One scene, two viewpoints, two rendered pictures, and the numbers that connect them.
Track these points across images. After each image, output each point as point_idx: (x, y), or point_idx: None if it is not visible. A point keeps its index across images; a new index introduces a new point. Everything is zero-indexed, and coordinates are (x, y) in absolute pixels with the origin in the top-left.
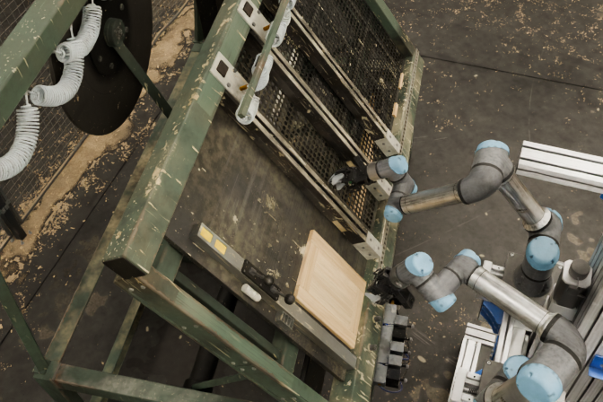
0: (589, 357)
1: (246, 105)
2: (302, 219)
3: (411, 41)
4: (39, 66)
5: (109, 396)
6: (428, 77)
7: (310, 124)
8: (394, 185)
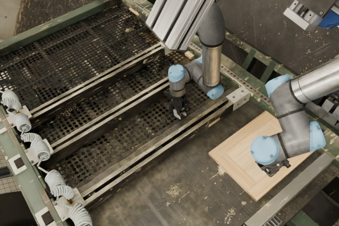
0: None
1: None
2: (198, 159)
3: None
4: None
5: None
6: None
7: (131, 116)
8: (192, 78)
